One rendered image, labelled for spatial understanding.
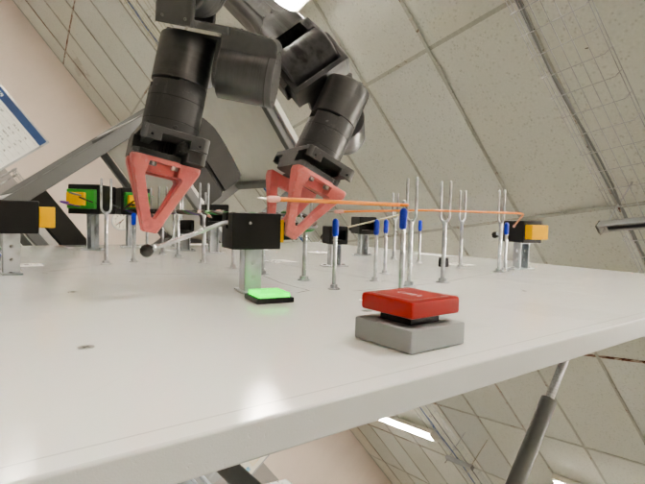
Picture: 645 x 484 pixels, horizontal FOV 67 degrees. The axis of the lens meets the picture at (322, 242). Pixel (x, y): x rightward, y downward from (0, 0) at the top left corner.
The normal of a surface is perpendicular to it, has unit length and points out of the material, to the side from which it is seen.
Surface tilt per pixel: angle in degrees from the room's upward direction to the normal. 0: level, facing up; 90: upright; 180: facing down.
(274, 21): 106
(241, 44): 134
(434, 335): 90
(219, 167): 90
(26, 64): 90
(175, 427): 53
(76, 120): 90
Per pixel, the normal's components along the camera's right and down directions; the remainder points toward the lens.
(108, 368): 0.03, -1.00
